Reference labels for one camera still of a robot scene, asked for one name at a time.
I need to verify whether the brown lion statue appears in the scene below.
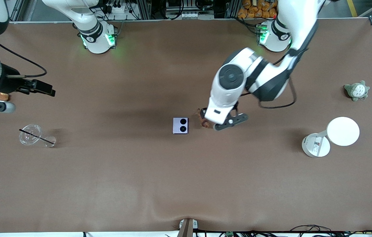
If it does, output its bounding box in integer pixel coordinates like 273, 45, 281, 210
198, 108, 211, 129

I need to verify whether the purple flip phone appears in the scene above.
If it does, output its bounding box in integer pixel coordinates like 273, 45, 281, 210
172, 117, 189, 135

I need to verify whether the black straw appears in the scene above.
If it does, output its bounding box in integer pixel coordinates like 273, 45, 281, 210
19, 129, 56, 145

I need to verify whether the clear plastic cup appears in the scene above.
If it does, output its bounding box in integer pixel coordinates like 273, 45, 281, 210
18, 124, 57, 148

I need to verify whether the orange plush toy pile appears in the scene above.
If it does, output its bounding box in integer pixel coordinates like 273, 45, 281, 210
237, 0, 278, 19

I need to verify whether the white power strip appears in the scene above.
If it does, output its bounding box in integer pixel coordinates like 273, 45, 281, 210
179, 12, 207, 19
106, 3, 131, 14

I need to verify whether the white round desk lamp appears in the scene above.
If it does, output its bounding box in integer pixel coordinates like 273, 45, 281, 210
301, 117, 360, 159

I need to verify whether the grey-green totoro plush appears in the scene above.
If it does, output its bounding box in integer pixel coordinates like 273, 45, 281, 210
344, 80, 370, 102

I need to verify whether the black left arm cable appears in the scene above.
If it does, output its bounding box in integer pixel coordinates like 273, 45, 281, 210
239, 54, 298, 110

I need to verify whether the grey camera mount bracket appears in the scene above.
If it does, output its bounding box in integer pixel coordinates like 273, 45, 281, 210
177, 218, 199, 237

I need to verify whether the black floor cable bundle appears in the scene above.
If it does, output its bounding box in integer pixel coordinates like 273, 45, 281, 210
202, 224, 372, 237

